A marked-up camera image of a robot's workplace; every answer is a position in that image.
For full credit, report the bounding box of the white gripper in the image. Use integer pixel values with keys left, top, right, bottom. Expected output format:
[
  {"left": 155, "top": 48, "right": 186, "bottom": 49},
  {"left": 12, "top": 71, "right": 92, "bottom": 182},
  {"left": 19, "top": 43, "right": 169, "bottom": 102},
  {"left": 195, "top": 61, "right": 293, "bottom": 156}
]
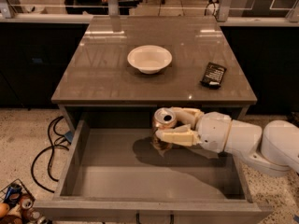
[{"left": 155, "top": 107, "right": 232, "bottom": 153}]

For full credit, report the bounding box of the orange soda can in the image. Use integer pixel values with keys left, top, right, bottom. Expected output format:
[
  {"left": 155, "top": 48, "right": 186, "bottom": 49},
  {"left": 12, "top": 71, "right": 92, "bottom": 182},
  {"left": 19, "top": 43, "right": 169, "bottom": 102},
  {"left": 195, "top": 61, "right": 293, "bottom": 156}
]
[{"left": 152, "top": 107, "right": 177, "bottom": 151}]

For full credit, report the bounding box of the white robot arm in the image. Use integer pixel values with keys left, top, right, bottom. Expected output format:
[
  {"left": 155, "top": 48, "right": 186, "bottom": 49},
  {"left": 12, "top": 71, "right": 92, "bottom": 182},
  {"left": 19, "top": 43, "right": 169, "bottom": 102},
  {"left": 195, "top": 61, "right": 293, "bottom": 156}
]
[{"left": 153, "top": 107, "right": 299, "bottom": 176}]

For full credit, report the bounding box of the grey cabinet with glossy top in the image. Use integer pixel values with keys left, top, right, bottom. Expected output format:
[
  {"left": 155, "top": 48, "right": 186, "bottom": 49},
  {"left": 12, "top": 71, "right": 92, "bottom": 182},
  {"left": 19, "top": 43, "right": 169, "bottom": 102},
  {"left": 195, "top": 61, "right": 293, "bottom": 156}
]
[{"left": 52, "top": 16, "right": 257, "bottom": 130}]

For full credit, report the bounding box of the open grey top drawer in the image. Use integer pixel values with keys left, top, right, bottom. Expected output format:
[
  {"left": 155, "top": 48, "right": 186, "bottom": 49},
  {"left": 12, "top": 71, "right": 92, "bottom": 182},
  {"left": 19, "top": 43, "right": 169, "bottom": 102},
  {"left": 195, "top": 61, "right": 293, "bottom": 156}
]
[{"left": 35, "top": 121, "right": 272, "bottom": 224}]

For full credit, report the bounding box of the brown can in basket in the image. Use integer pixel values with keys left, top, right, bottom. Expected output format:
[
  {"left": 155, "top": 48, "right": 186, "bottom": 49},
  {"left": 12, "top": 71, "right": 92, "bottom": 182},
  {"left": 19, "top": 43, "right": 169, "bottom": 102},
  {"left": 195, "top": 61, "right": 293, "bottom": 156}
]
[
  {"left": 21, "top": 208, "right": 41, "bottom": 221},
  {"left": 19, "top": 194, "right": 34, "bottom": 210}
]

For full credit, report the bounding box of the blue pepsi can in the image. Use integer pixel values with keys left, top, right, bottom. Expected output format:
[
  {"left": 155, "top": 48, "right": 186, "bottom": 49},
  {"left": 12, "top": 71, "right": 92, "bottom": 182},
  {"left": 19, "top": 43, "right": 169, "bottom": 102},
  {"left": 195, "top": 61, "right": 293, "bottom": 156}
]
[{"left": 4, "top": 183, "right": 21, "bottom": 208}]

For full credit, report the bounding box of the black snack bag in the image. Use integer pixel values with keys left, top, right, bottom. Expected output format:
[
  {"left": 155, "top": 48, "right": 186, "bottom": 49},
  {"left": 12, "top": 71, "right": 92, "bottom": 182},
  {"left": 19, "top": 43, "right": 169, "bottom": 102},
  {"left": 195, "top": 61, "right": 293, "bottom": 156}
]
[{"left": 200, "top": 63, "right": 226, "bottom": 89}]

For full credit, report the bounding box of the white paper bowl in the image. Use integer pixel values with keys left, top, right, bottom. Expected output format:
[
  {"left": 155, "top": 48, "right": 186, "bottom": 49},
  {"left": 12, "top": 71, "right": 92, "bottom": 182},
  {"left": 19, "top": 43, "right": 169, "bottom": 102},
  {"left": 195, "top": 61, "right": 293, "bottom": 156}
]
[{"left": 127, "top": 45, "right": 172, "bottom": 75}]

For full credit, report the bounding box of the orange fruit in basket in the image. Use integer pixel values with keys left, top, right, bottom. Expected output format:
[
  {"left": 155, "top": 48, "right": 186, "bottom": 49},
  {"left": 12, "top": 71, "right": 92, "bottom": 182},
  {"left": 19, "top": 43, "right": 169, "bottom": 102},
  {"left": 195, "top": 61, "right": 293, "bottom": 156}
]
[{"left": 0, "top": 203, "right": 10, "bottom": 218}]

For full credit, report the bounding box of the black drawer handle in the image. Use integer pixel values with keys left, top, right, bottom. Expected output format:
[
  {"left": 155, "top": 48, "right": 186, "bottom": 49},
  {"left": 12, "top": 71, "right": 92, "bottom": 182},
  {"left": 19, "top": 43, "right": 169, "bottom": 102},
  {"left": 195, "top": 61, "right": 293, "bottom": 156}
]
[{"left": 135, "top": 213, "right": 175, "bottom": 224}]

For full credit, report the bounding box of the black floor cable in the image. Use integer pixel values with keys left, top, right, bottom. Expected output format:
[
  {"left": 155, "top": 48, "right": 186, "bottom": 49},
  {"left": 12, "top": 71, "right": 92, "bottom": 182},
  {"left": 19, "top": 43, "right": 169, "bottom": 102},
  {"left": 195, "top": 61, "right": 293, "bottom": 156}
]
[{"left": 30, "top": 116, "right": 70, "bottom": 194}]

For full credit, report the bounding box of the wire basket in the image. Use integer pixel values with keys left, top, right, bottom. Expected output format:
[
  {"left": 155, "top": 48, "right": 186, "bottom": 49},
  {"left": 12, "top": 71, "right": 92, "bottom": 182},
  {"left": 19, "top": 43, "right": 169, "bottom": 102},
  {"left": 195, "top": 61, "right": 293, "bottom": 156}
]
[{"left": 0, "top": 179, "right": 53, "bottom": 224}]

